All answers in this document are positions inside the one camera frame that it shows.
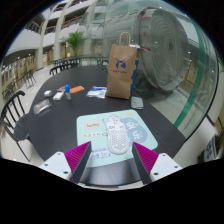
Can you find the small blue-capped bottle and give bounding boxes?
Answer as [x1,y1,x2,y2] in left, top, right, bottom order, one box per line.
[64,84,72,101]

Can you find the green potted plant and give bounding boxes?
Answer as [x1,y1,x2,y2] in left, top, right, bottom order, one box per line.
[61,31,88,58]

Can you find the black spindle-back chair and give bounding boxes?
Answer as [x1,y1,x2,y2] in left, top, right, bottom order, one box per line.
[0,90,33,163]

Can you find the white perforated computer mouse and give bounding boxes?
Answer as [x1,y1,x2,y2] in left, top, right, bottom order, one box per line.
[105,120,130,155]

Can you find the orange flat packet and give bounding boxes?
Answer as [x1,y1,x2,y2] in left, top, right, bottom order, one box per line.
[69,85,86,95]

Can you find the black chair behind table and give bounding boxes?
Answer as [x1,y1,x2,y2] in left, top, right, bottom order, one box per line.
[49,63,81,76]

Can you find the cream white box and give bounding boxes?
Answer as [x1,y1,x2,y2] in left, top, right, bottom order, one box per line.
[52,91,65,102]

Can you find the clear plastic snack bag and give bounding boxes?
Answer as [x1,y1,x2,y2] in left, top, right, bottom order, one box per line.
[32,98,53,116]

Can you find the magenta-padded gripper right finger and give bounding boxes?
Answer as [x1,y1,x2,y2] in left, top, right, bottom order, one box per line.
[131,141,184,185]

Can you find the grey flat pouch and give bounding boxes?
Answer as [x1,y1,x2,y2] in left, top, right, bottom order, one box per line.
[130,95,145,111]

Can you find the light green printed mouse pad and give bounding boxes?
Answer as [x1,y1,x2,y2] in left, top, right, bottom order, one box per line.
[76,109,159,168]

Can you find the group of black chairs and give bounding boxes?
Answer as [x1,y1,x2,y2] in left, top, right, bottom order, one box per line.
[1,68,38,101]

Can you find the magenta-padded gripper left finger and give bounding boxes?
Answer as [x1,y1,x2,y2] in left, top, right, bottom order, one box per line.
[39,140,93,184]

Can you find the white and blue packet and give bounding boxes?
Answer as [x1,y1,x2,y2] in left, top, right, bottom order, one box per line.
[86,85,108,99]

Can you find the brown paper bag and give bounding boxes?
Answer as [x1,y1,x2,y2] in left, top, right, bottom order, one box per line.
[106,31,139,100]

